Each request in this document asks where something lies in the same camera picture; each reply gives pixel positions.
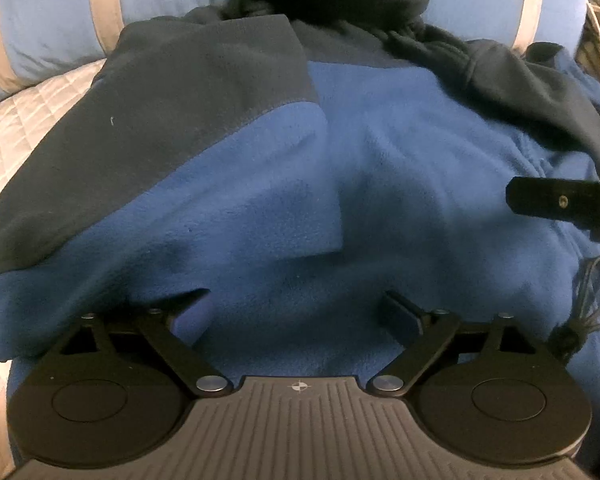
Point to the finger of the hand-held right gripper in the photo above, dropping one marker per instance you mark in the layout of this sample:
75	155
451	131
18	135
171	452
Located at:
550	200

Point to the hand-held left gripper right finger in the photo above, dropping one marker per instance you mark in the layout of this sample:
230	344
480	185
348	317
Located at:
402	317

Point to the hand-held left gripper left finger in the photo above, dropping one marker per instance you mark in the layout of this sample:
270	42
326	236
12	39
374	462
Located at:
182	305

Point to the blue and navy fleece jacket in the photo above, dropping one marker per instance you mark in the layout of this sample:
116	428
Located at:
300	170

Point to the grey quilted bedspread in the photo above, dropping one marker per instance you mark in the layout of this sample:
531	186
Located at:
25	120

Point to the large blue grey-striped cushion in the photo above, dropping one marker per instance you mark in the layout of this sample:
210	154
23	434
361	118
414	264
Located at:
45	15

